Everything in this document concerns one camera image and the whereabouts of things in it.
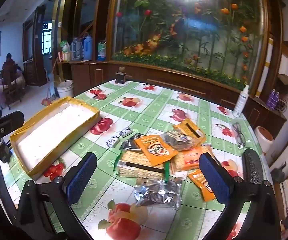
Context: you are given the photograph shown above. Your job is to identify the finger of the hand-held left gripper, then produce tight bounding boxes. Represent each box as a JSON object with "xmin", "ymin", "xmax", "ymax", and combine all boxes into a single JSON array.
[{"xmin": 0, "ymin": 110, "xmax": 25, "ymax": 137}]

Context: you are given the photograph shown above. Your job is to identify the flower mural glass panel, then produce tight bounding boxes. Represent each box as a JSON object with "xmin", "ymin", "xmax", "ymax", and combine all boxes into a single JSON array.
[{"xmin": 108, "ymin": 0, "xmax": 269, "ymax": 92}]

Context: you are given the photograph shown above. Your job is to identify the black eyeglasses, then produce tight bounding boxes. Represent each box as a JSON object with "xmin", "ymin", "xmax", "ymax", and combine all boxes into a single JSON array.
[{"xmin": 215, "ymin": 122, "xmax": 247, "ymax": 148}]

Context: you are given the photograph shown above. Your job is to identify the orange cracker pack black stripe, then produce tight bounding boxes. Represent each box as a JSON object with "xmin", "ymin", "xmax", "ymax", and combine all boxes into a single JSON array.
[{"xmin": 173, "ymin": 119, "xmax": 207, "ymax": 148}]

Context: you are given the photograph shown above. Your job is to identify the blue thermos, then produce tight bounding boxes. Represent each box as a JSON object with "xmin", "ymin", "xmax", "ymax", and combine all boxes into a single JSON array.
[{"xmin": 83, "ymin": 33, "xmax": 93, "ymax": 60}]

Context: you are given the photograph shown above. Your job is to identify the wooden cabinet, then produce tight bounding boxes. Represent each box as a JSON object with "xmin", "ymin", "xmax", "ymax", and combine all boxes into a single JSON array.
[{"xmin": 58, "ymin": 60, "xmax": 287, "ymax": 138}]

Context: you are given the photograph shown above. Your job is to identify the red broom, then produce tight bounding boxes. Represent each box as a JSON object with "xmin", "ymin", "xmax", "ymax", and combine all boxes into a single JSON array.
[{"xmin": 41, "ymin": 57, "xmax": 59, "ymax": 107}]

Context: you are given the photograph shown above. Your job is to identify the white yellow rolled scroll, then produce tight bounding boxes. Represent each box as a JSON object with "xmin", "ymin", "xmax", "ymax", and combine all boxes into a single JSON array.
[{"xmin": 258, "ymin": 37, "xmax": 274, "ymax": 98}]

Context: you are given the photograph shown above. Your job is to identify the white plastic bucket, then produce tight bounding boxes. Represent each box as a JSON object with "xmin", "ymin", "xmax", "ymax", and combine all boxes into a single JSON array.
[{"xmin": 55, "ymin": 80, "xmax": 74, "ymax": 98}]

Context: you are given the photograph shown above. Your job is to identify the small dark jar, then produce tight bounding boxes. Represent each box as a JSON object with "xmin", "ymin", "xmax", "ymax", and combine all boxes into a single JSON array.
[{"xmin": 115, "ymin": 66, "xmax": 127, "ymax": 84}]

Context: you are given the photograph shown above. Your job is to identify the white orange jar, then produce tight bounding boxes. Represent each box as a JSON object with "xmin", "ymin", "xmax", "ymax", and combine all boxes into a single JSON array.
[{"xmin": 254, "ymin": 126, "xmax": 274, "ymax": 153}]

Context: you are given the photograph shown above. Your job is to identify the green plastic bag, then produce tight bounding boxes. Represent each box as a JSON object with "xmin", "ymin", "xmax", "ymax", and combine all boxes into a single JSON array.
[{"xmin": 60, "ymin": 40, "xmax": 71, "ymax": 54}]

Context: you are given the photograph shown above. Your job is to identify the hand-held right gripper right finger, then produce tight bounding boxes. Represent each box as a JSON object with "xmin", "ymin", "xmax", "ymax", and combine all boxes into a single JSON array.
[{"xmin": 199, "ymin": 152, "xmax": 281, "ymax": 240}]

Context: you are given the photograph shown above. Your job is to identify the wrapped water bottle pack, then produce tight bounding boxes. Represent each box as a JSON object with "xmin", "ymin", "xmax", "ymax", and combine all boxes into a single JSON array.
[{"xmin": 97, "ymin": 40, "xmax": 107, "ymax": 62}]

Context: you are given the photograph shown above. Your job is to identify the grey thermos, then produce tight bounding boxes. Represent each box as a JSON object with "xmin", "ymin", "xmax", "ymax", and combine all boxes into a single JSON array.
[{"xmin": 70, "ymin": 37, "xmax": 83, "ymax": 60}]

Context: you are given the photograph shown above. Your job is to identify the white box with yellow tape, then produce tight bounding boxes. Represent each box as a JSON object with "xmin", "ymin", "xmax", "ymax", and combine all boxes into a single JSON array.
[{"xmin": 9, "ymin": 96, "xmax": 101, "ymax": 182}]

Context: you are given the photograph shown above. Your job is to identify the cracker pack with green ends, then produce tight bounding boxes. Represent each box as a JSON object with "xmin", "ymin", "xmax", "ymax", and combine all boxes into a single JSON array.
[{"xmin": 114, "ymin": 150, "xmax": 171, "ymax": 182}]

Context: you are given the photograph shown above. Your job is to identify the small orange snack packet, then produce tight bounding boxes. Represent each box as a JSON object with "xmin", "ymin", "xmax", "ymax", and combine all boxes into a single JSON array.
[{"xmin": 188, "ymin": 169, "xmax": 217, "ymax": 202}]

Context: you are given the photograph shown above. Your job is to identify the white spray bottle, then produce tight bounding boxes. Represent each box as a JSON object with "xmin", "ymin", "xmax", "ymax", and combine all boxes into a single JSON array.
[{"xmin": 232, "ymin": 84, "xmax": 250, "ymax": 118}]

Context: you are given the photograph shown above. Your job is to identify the large orange snack packet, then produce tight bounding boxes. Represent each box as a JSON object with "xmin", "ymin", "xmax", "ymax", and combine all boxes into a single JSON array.
[{"xmin": 133, "ymin": 134, "xmax": 179, "ymax": 167}]

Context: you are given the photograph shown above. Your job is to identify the clear silver dark seed packet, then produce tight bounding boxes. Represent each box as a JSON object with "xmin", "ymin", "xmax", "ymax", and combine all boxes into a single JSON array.
[{"xmin": 134, "ymin": 176, "xmax": 183, "ymax": 210}]

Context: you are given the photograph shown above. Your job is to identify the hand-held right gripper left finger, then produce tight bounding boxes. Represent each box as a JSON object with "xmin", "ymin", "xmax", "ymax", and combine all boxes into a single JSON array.
[{"xmin": 16, "ymin": 152, "xmax": 98, "ymax": 240}]

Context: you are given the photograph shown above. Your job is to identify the blue white candy packet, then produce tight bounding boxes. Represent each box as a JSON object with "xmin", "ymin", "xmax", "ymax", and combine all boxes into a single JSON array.
[
  {"xmin": 118, "ymin": 127, "xmax": 132, "ymax": 137},
  {"xmin": 106, "ymin": 135, "xmax": 121, "ymax": 148}
]

